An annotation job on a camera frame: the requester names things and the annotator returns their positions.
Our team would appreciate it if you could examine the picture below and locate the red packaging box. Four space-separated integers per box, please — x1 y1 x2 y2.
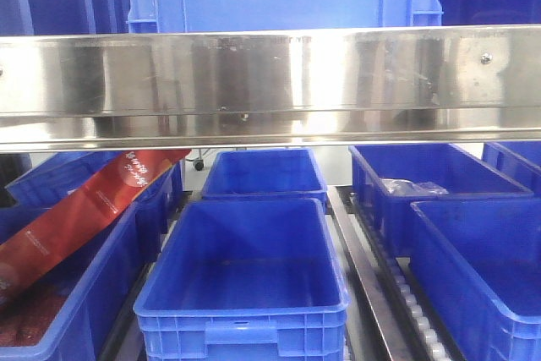
1 149 191 308

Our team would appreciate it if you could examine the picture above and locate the blue middle rear bin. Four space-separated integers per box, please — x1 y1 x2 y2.
201 148 327 211

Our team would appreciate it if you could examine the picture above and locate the blue bin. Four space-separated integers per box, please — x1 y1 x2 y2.
482 141 540 197
0 201 141 361
134 198 349 360
201 148 327 211
349 144 533 257
1 150 182 242
410 198 540 360

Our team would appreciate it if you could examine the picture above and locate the blue right rear bin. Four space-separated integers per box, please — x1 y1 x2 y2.
349 144 533 257

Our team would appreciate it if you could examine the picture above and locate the clear plastic bag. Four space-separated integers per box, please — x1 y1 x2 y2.
381 178 449 196

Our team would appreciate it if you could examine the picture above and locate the blue middle front bin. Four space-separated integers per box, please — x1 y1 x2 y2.
134 198 349 360

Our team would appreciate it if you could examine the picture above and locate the white roller track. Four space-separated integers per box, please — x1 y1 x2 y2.
349 192 464 360

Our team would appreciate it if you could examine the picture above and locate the blue left rear bin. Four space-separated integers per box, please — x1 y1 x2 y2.
1 150 182 242

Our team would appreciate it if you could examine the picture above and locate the blue right front bin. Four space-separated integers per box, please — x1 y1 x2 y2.
410 198 540 360

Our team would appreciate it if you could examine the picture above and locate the blue left front bin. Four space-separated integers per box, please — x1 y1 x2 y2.
0 201 141 361

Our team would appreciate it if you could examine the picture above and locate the blue far right bin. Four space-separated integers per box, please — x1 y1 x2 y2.
482 141 540 197

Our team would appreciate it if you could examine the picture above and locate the steel shelf divider rail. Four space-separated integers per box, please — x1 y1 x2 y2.
327 186 413 360

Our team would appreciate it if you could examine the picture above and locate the steel shelf front rail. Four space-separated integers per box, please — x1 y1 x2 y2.
1 25 540 152

